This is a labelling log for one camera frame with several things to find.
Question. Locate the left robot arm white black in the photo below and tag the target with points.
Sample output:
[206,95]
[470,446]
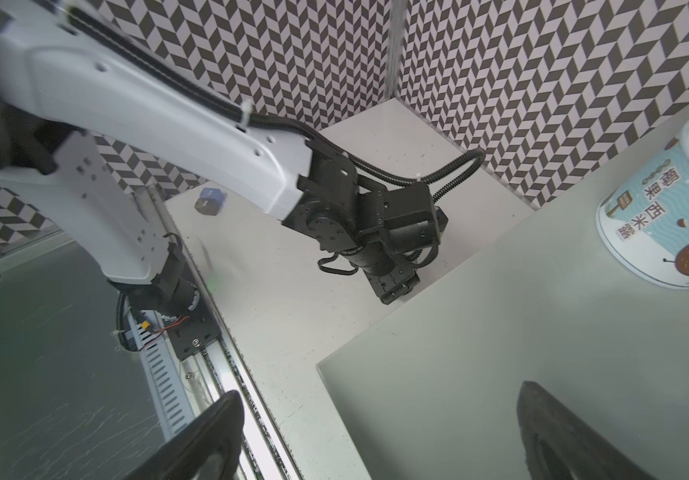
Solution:
[66,76]

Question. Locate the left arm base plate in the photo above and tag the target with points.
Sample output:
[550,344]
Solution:
[195,334]

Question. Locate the aluminium rail frame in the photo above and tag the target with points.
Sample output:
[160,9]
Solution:
[218,369]

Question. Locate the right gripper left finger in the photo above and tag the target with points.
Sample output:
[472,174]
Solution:
[208,448]

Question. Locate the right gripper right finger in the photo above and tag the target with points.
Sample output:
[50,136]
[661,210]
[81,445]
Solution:
[560,445]

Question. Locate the grey metal cabinet box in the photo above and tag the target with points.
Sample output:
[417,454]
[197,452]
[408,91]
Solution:
[431,391]

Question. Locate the white vent grille strip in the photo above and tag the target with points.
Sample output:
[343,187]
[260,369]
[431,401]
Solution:
[161,369]

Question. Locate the can teal label back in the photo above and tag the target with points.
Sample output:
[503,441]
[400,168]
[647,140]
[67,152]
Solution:
[644,223]

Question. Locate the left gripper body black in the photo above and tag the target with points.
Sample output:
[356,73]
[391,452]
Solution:
[392,278]

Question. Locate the small blue grey block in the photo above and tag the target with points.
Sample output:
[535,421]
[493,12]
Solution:
[210,201]

